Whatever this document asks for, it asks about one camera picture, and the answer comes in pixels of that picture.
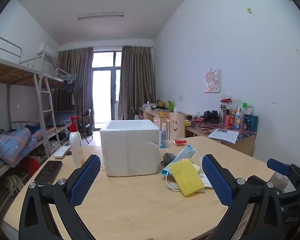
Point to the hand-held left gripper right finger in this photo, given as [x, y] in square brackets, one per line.
[216, 180]

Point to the brown curtain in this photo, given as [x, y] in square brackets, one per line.
[77, 67]
[137, 80]

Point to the wooden chair with smiley face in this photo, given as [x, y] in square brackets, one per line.
[176, 127]

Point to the yellow bag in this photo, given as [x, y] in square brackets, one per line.
[161, 103]

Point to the glass balcony door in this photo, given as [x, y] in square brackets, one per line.
[102, 92]

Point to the bunk bed ladder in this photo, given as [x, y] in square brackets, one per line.
[46, 110]

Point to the black tripod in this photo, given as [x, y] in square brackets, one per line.
[135, 113]

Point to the grey sock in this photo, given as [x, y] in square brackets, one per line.
[167, 158]

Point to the white foam box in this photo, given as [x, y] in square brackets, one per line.
[130, 150]

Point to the black headphones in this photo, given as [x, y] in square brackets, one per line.
[211, 116]

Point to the printed paper sheet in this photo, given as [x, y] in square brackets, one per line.
[223, 135]

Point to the white air conditioner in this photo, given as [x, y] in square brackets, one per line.
[43, 48]

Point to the small yellow object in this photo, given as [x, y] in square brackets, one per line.
[187, 123]

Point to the cluster of toiletry bottles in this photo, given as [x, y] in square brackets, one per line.
[245, 121]

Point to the blue plaid quilt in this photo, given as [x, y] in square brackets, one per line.
[15, 145]

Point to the blue face mask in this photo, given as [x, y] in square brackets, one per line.
[183, 153]

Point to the black smartphone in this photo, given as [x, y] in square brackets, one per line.
[48, 171]

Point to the metal bunk bed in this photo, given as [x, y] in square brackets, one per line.
[12, 71]
[53, 80]

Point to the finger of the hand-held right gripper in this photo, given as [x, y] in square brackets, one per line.
[277, 166]

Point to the folded blue blanket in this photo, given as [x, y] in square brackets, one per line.
[62, 118]

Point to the white remote control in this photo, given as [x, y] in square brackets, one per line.
[62, 150]

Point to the wall poster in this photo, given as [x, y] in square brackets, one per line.
[211, 81]

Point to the ceiling lamp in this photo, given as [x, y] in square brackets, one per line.
[101, 16]

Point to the desk with patterned cloth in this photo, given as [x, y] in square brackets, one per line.
[202, 127]

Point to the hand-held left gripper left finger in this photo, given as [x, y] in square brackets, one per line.
[85, 180]

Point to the red snack packet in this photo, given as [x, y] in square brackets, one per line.
[179, 142]

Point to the dark hanging clothes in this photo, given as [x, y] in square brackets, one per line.
[70, 87]

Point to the wooden desk with drawers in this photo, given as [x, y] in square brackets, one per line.
[150, 115]

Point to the red crate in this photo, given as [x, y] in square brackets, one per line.
[30, 165]

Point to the lotion bottle with red pump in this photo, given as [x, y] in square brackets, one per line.
[76, 145]

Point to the blue spray bottle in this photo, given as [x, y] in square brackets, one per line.
[163, 140]

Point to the black folding chair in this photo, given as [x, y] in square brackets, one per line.
[86, 125]

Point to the yellow foam net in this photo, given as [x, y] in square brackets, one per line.
[186, 177]

